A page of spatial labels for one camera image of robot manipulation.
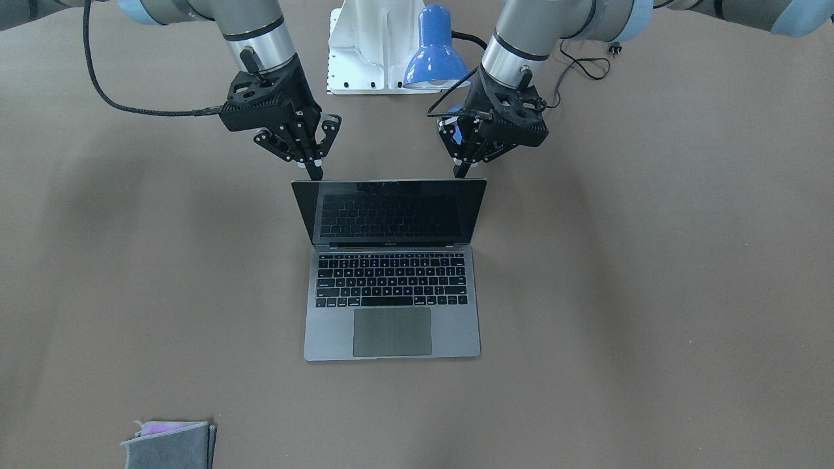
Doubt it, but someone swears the folded grey cloth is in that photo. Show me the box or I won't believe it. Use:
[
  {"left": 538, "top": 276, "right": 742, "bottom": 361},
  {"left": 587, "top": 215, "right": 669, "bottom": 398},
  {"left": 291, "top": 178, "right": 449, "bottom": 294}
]
[{"left": 121, "top": 421, "right": 216, "bottom": 468}]

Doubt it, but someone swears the blue desk lamp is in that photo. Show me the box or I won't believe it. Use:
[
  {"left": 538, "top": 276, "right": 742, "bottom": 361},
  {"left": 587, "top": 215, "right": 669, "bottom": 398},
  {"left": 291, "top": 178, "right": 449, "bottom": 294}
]
[{"left": 402, "top": 3, "right": 487, "bottom": 119}]

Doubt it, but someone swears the black lamp power cable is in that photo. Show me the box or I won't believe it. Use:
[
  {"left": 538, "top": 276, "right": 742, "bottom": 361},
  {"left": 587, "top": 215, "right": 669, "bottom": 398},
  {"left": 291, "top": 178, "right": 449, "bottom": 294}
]
[{"left": 544, "top": 39, "right": 624, "bottom": 110}]

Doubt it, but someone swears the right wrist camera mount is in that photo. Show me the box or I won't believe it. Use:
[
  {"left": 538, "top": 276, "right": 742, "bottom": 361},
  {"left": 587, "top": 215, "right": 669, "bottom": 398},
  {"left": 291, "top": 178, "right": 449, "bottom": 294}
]
[{"left": 220, "top": 46, "right": 298, "bottom": 132}]

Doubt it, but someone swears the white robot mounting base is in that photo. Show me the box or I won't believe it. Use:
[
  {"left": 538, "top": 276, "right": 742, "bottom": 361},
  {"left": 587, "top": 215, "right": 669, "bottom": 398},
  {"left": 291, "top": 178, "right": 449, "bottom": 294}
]
[{"left": 327, "top": 1, "right": 440, "bottom": 95}]

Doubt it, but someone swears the grey laptop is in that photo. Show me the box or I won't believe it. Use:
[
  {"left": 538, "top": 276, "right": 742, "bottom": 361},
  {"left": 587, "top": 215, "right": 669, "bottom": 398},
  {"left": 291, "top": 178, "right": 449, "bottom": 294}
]
[{"left": 291, "top": 178, "right": 487, "bottom": 362}]

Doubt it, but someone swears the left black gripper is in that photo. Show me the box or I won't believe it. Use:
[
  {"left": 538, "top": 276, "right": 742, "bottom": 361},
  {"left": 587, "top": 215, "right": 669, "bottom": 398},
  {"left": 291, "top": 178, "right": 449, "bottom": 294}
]
[{"left": 438, "top": 65, "right": 519, "bottom": 178}]

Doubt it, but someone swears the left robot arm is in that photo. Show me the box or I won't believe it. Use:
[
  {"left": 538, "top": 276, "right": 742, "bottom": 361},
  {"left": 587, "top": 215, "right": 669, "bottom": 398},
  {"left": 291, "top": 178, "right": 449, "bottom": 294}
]
[{"left": 428, "top": 1, "right": 833, "bottom": 178}]

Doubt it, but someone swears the braided black cable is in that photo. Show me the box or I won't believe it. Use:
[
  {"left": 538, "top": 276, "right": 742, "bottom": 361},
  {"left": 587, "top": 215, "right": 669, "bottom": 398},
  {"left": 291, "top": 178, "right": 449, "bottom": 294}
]
[
  {"left": 427, "top": 65, "right": 496, "bottom": 119},
  {"left": 82, "top": 0, "right": 225, "bottom": 118}
]

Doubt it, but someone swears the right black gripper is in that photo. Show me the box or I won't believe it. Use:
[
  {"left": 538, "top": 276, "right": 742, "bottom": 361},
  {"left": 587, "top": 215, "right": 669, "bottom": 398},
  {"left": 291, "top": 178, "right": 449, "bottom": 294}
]
[{"left": 254, "top": 55, "right": 342, "bottom": 181}]

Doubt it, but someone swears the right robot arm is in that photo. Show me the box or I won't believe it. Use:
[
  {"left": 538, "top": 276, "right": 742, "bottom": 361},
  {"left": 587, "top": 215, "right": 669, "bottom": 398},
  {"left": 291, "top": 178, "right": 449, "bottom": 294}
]
[{"left": 2, "top": 1, "right": 341, "bottom": 181}]

